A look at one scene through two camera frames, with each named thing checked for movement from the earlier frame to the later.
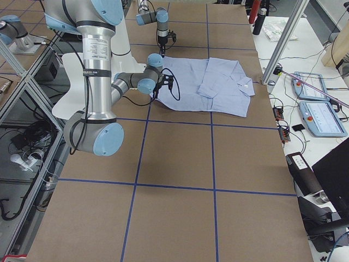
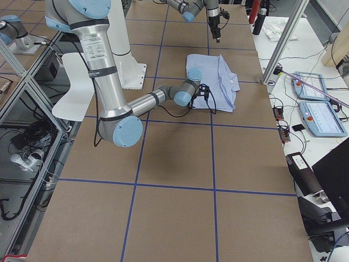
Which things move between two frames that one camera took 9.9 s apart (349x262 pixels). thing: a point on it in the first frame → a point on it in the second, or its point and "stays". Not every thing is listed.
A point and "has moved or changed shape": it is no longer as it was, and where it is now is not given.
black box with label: [305, 182] stays
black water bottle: [259, 21] stays
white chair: [74, 100] stays
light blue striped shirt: [210, 84] has moved or changed shape
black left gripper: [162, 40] → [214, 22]
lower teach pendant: [322, 119] stays
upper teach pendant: [314, 80] stays
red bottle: [254, 11] stays
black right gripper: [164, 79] → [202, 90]
